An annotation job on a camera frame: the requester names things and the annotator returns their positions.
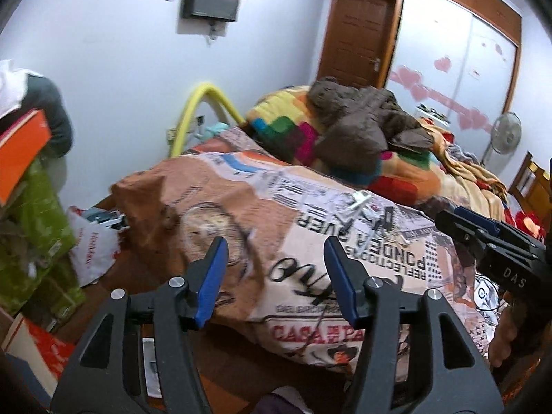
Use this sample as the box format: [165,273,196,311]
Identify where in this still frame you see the orange box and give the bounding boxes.
[0,109,53,207]

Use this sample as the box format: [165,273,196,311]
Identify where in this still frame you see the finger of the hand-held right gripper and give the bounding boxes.
[435,209,490,264]
[453,206,546,251]

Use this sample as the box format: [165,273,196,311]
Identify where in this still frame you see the dark grey cloth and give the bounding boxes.
[25,72,73,161]

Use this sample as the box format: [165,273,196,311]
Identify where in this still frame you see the clear plastic wrapper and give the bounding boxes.
[336,190,373,221]

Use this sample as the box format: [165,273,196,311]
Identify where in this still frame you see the white plastic bag red print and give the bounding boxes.
[66,206,121,289]

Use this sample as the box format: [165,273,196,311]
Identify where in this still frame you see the orange beige blanket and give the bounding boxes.
[425,118,510,223]

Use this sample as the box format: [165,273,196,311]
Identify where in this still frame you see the brown jacket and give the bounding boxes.
[308,77,434,169]

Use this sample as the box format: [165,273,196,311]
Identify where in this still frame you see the red fluffy cloth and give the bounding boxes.
[512,210,548,240]

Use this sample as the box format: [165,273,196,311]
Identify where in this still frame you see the white standing fan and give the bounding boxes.
[480,112,522,169]

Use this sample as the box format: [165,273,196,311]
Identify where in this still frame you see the brown wooden door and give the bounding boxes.
[314,0,404,91]

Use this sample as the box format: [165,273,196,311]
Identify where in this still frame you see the dark crumpled packet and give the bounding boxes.
[81,208,130,230]

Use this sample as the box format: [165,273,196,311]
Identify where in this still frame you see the yellow tube bed frame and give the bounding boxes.
[170,82,246,158]

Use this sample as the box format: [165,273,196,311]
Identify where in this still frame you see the pink heart stickers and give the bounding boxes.
[390,43,506,132]

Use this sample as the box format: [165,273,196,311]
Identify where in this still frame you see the newspaper print blanket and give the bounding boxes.
[111,127,503,374]

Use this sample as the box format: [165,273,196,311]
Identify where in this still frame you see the red floral cloth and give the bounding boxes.
[1,313,79,394]

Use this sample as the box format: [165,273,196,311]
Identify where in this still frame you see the wall power socket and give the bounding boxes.
[166,114,207,144]

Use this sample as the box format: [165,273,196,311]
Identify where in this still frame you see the green floral boxes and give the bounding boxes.
[0,155,88,317]

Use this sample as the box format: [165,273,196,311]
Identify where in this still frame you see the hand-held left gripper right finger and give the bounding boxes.
[323,237,505,414]

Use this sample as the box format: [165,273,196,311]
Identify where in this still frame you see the teal cloth bundle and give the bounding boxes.
[203,121,229,139]

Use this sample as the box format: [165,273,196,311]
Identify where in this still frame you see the colourful checkered blanket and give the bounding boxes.
[246,86,436,208]

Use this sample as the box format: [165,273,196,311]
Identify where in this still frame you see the wooden chair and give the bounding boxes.
[508,151,552,236]

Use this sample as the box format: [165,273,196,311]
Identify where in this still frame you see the white cloth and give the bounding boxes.
[0,59,30,118]

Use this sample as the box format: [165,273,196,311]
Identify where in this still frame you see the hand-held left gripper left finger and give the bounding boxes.
[49,236,229,414]

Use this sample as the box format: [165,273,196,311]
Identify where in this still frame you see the person's right hand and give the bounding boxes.
[487,297,520,368]

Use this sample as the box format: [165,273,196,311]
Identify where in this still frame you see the white waste basket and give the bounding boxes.
[141,337,164,398]

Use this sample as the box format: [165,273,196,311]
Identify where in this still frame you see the white sliding door wardrobe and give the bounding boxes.
[384,0,523,139]

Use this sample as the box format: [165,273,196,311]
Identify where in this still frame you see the person's purple pants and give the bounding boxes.
[250,388,320,414]

